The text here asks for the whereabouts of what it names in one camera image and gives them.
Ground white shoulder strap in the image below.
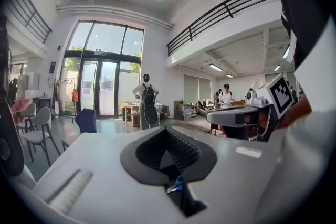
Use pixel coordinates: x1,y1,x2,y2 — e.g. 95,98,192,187
285,28,298,64

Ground short black balcony railing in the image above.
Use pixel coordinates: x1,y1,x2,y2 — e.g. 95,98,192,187
6,0,53,44

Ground black backpack rig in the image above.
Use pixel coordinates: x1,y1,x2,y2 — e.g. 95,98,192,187
0,15,26,177
141,83,159,125

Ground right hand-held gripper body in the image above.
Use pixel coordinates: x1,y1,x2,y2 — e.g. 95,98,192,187
246,73,295,143

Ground blue-handled scissors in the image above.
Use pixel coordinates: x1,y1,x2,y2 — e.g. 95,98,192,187
166,175,185,194

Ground person's right hand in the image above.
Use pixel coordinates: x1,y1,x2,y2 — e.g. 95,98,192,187
217,124,229,137

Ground glass entrance doors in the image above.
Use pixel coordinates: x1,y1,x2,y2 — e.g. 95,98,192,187
62,20,145,120

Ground black low shelf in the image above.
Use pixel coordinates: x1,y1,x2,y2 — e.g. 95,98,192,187
33,95,52,113

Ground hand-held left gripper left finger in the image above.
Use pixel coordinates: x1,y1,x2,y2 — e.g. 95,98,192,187
33,126,184,224

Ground grey chair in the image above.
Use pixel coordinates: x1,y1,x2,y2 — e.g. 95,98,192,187
22,106,61,167
15,102,37,137

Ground pink jacket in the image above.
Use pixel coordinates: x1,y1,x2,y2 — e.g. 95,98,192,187
10,97,33,115

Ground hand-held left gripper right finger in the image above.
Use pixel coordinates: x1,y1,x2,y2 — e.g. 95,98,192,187
165,126,284,224

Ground white side table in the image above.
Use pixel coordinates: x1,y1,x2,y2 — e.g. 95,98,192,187
120,102,165,132

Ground plastic-wrapped bundle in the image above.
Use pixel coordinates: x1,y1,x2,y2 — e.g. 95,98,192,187
178,103,192,121

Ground white ceiling pipes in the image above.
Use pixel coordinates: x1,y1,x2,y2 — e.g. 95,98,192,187
56,4,174,31

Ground metal clothes rack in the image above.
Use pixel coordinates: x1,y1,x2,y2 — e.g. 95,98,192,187
54,77,79,118

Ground dark blue chair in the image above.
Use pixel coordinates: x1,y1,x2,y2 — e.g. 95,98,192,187
61,108,98,152

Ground blue wall poster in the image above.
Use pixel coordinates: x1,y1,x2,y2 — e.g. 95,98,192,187
48,61,57,80

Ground person's right forearm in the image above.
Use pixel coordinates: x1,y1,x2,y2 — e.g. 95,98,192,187
277,97,313,130

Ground long black mezzanine railing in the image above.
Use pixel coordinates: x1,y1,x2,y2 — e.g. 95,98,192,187
166,0,281,57

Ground white cabinet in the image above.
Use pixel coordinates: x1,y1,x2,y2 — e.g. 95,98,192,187
25,72,40,99

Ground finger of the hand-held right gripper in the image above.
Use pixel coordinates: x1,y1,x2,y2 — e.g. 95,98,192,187
206,106,264,128

